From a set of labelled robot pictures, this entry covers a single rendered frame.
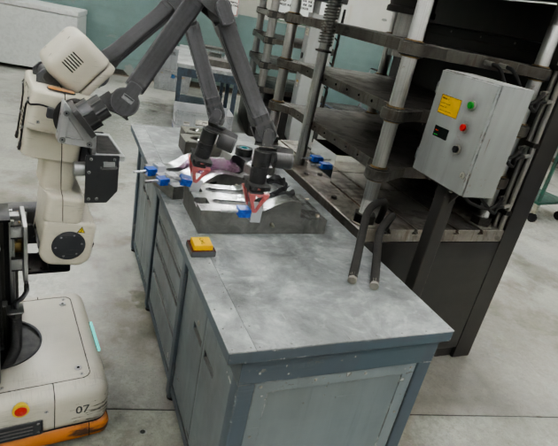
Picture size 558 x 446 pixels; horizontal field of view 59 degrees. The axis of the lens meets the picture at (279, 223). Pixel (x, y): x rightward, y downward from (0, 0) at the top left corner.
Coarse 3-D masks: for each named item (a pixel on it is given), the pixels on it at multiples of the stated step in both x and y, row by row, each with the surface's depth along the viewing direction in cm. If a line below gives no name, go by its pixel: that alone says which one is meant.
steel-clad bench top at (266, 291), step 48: (144, 144) 252; (240, 144) 286; (240, 240) 174; (288, 240) 181; (336, 240) 190; (240, 288) 145; (288, 288) 150; (336, 288) 156; (384, 288) 162; (240, 336) 125; (288, 336) 128; (336, 336) 132; (384, 336) 137
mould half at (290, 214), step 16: (192, 192) 182; (208, 192) 185; (192, 208) 179; (208, 208) 171; (224, 208) 174; (272, 208) 179; (288, 208) 181; (304, 208) 197; (208, 224) 172; (224, 224) 174; (240, 224) 177; (256, 224) 179; (288, 224) 184; (304, 224) 187; (320, 224) 190
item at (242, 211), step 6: (222, 210) 160; (228, 210) 160; (234, 210) 161; (240, 210) 160; (246, 210) 161; (258, 210) 162; (240, 216) 161; (246, 216) 162; (252, 216) 162; (258, 216) 163; (258, 222) 164
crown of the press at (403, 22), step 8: (392, 0) 240; (400, 0) 235; (408, 0) 233; (416, 0) 232; (528, 0) 230; (536, 0) 223; (544, 0) 217; (552, 0) 211; (392, 8) 238; (400, 8) 235; (408, 8) 233; (432, 8) 236; (400, 16) 242; (408, 16) 239; (432, 16) 237; (400, 24) 242; (408, 24) 241; (400, 32) 243; (400, 56) 247
